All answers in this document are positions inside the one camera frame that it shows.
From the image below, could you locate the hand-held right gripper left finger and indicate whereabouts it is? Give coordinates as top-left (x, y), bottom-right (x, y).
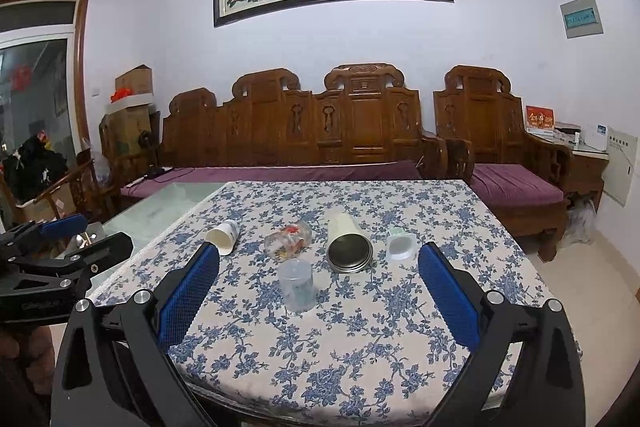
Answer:
top-left (50, 242), bottom-right (221, 427)

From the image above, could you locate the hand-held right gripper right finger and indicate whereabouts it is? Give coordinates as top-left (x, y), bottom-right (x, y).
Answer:
top-left (417, 242), bottom-right (586, 427)

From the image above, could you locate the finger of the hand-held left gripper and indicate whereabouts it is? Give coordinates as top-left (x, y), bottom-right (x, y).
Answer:
top-left (0, 213), bottom-right (90, 258)
top-left (0, 231), bottom-right (135, 295)

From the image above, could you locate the white paper cup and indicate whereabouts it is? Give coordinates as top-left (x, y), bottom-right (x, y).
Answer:
top-left (206, 220), bottom-right (242, 257)

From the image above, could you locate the small white green cup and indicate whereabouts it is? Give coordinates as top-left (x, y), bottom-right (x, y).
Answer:
top-left (385, 228), bottom-right (419, 261)

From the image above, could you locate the clear plastic cup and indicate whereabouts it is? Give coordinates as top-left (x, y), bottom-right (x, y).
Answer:
top-left (277, 258), bottom-right (317, 313)

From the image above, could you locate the floral printed glass cup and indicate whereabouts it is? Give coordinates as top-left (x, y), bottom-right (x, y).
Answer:
top-left (263, 220), bottom-right (314, 261)

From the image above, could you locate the cream metal tumbler cup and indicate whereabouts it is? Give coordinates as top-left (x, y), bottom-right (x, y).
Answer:
top-left (325, 211), bottom-right (375, 276)

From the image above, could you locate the person's left hand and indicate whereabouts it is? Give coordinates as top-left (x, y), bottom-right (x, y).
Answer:
top-left (0, 324), bottom-right (57, 408)

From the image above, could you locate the wooden side chair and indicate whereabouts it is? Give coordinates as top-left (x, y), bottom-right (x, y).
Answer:
top-left (0, 149), bottom-right (122, 230)

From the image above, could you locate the dark clothes pile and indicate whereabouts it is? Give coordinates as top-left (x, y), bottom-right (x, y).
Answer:
top-left (2, 133), bottom-right (69, 204)

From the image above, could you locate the small black desk fan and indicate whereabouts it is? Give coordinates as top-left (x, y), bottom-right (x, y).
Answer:
top-left (137, 130), bottom-right (174, 180)

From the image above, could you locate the blue floral tablecloth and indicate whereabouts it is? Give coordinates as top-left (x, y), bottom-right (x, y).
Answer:
top-left (87, 179), bottom-right (584, 414)

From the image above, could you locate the large cardboard box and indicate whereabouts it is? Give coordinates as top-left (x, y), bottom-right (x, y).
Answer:
top-left (99, 103), bottom-right (162, 160)

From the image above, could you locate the square purple seat cushion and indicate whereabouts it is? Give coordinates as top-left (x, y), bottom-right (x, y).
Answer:
top-left (470, 163), bottom-right (565, 208)

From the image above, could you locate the long purple seat cushion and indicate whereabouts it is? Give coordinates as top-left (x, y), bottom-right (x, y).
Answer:
top-left (120, 159), bottom-right (424, 204)

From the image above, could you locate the red hanging ornament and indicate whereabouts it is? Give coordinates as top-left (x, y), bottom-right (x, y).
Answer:
top-left (9, 63), bottom-right (34, 94)

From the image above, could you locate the clear plastic bag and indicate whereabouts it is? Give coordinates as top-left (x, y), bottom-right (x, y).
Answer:
top-left (567, 196), bottom-right (599, 246)

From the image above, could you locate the small cardboard box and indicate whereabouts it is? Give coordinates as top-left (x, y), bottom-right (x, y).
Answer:
top-left (114, 64), bottom-right (154, 96)

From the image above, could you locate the carved wooden armchair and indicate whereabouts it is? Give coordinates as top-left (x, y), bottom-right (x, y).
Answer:
top-left (432, 65), bottom-right (574, 261)

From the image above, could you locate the wooden side table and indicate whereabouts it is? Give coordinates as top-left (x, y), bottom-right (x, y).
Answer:
top-left (525, 131), bottom-right (611, 214)

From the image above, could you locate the carved wooden sofa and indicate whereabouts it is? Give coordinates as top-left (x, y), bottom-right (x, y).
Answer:
top-left (120, 63), bottom-right (476, 214)

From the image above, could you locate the red desk calendar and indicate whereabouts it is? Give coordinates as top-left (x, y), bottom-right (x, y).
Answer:
top-left (524, 105), bottom-right (556, 130)

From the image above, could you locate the white box device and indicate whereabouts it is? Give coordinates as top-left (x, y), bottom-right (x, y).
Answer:
top-left (580, 122), bottom-right (610, 152)

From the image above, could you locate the wooden door frame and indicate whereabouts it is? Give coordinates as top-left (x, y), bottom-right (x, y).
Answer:
top-left (0, 0), bottom-right (94, 168)

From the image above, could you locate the grey wall electrical box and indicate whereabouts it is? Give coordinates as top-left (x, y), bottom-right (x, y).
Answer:
top-left (559, 0), bottom-right (605, 40)

